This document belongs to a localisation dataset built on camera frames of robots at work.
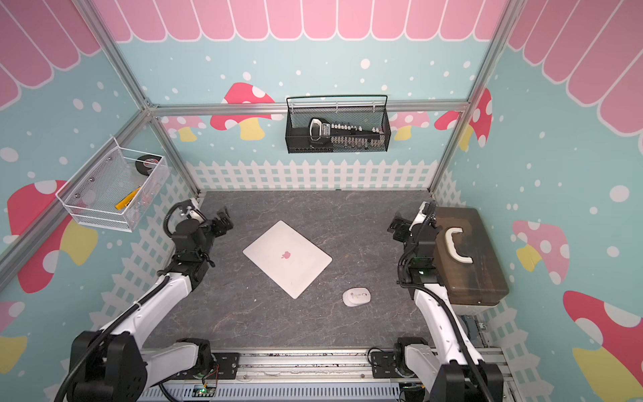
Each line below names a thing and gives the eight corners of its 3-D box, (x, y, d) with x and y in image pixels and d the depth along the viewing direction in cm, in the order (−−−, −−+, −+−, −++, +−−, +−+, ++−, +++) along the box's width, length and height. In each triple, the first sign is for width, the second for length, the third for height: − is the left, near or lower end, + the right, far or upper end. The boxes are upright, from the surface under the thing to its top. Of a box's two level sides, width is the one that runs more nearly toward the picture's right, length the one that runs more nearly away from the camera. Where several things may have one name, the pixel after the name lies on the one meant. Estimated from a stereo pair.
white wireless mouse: (342, 306, 88) (342, 303, 85) (341, 290, 92) (342, 286, 89) (370, 306, 88) (372, 303, 85) (369, 290, 92) (370, 286, 89)
